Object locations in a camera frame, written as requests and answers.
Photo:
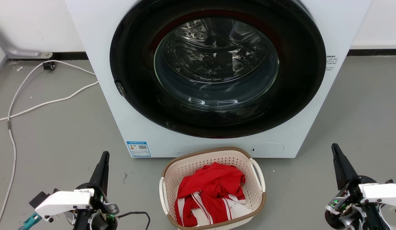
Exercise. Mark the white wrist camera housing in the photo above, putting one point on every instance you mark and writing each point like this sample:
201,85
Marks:
383,193
63,201

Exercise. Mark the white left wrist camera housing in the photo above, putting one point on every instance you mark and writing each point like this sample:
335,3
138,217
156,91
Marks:
63,201

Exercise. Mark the black baseboard strip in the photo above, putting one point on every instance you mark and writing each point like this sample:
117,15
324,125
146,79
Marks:
373,52
70,56

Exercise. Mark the white front-load washing machine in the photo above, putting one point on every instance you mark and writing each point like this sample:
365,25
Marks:
95,38

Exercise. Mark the grey door latch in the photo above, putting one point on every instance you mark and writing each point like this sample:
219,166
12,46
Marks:
120,89

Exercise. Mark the small printed text label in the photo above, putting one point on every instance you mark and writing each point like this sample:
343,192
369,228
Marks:
331,62

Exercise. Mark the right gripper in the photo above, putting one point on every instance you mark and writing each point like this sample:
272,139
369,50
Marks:
351,204

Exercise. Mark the stainless steel washer drum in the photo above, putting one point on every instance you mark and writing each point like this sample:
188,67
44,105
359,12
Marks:
213,57

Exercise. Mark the cream plastic laundry basket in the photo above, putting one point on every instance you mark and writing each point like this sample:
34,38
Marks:
182,167

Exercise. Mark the black round washer door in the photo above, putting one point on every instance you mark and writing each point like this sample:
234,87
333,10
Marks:
134,80

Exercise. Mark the red and white garment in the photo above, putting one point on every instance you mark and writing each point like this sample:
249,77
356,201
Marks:
213,188

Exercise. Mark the blue energy label sticker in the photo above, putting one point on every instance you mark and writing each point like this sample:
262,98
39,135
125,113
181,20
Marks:
138,149

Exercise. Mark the small black caster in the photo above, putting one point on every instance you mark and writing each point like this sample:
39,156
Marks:
49,65

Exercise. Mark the grey drain pipe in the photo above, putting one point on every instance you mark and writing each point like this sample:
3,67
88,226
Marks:
15,50

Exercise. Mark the round white filter cover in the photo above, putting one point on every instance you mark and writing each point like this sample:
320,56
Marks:
267,149

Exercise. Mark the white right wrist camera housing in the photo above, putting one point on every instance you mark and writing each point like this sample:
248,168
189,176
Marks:
383,193

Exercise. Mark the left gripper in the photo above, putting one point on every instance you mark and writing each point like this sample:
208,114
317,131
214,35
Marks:
102,210

